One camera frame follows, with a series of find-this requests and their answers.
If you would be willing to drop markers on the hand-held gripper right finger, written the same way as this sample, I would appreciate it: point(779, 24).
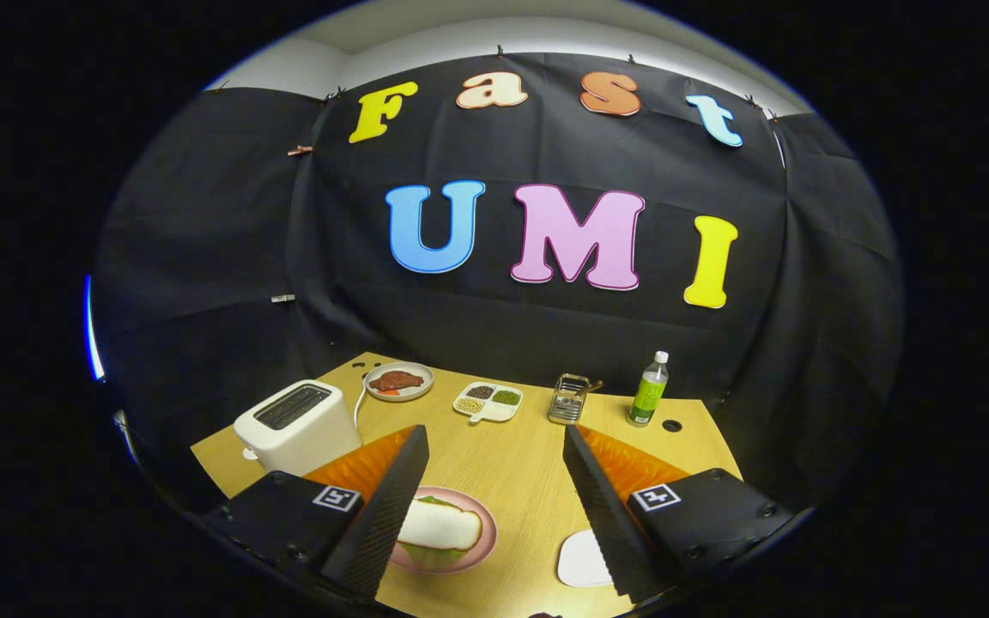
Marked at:
point(610, 524)

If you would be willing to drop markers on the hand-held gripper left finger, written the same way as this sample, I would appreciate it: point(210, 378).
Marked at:
point(387, 519)

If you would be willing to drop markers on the plain toast bread slice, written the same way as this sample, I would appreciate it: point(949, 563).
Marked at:
point(443, 525)

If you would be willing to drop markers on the green lettuce leaf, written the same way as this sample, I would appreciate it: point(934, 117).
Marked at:
point(439, 556)

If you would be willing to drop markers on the white square plate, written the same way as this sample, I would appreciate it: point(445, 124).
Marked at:
point(585, 558)

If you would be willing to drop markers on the pink round plate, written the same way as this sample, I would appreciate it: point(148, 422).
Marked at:
point(488, 536)

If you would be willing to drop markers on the white toaster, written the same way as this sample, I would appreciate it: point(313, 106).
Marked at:
point(306, 438)

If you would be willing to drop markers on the green drink bottle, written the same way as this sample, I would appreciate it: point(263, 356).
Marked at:
point(647, 396)

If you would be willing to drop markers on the round white plate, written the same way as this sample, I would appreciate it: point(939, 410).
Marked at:
point(421, 388)

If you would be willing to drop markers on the brown wooden sticks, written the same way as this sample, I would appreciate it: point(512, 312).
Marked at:
point(593, 387)

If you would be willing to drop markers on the red-brown meat piece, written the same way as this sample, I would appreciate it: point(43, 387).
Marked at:
point(398, 380)

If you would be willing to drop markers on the white divided bean dish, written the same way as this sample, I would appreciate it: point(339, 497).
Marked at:
point(499, 412)

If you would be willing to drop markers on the black backdrop cloth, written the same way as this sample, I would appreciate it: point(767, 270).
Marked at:
point(546, 326)

